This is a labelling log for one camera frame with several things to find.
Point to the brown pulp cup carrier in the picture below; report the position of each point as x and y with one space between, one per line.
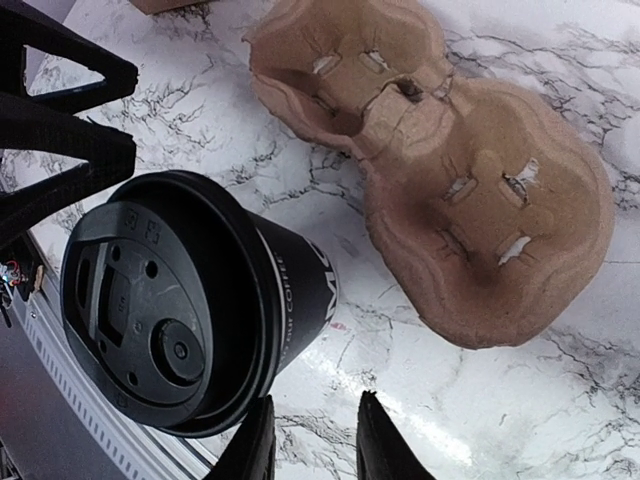
486 206

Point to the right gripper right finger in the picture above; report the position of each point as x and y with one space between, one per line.
382 452

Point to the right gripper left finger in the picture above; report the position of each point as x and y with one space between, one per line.
251 452

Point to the black paper coffee cup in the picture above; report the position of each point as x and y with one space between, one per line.
306 293

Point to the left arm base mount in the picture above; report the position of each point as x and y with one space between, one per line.
24 278

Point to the black plastic cup lid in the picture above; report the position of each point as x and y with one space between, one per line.
170 304

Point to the front aluminium rail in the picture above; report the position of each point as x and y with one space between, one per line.
138 452

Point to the brown paper bag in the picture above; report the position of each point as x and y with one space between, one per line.
152 7

